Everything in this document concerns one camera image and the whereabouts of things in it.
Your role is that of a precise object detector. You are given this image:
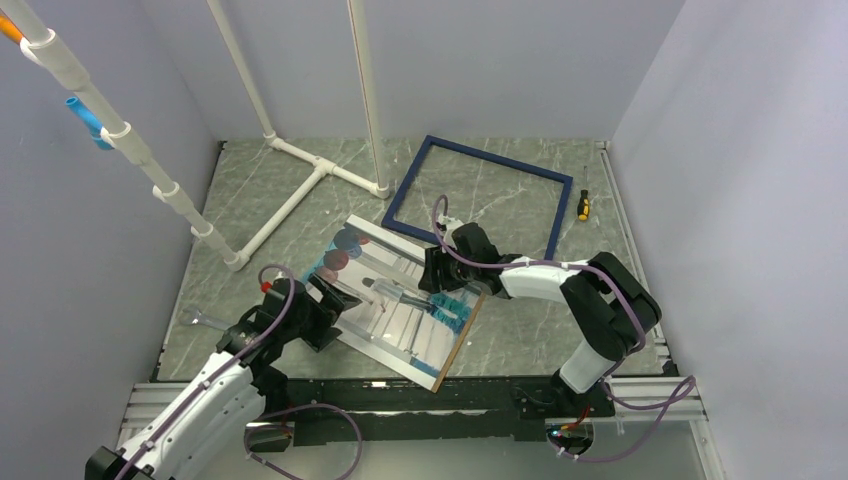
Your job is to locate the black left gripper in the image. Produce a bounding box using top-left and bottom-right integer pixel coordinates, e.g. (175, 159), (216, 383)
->
(281, 273), (361, 351)

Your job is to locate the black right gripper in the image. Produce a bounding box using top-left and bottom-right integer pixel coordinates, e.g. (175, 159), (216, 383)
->
(418, 244), (478, 296)

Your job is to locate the printed photo of person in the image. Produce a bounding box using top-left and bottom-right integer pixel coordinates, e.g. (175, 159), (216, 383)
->
(303, 215), (480, 390)

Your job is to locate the yellow black screwdriver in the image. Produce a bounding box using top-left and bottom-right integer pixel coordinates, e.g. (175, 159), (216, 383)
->
(577, 165), (591, 222)

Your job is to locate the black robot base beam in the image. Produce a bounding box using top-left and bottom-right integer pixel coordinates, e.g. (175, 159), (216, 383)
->
(268, 376), (615, 446)

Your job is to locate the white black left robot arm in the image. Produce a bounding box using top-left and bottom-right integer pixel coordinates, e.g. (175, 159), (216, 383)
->
(84, 275), (361, 479)

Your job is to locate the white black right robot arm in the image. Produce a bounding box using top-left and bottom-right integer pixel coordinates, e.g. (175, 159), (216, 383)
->
(418, 215), (662, 415)

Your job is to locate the silver open-end wrench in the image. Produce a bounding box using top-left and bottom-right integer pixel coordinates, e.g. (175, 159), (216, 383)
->
(177, 306), (232, 331)

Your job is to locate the white PVC pipe stand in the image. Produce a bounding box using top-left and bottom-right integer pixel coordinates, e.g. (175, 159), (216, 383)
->
(0, 0), (392, 272)

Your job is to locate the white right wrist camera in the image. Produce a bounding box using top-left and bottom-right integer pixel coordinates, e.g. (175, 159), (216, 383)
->
(437, 218), (464, 243)

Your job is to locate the aluminium front rail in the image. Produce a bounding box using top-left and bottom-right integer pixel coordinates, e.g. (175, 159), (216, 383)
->
(87, 384), (209, 479)

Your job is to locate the aluminium table edge rail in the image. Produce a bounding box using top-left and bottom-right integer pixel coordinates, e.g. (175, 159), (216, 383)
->
(594, 140), (664, 329)

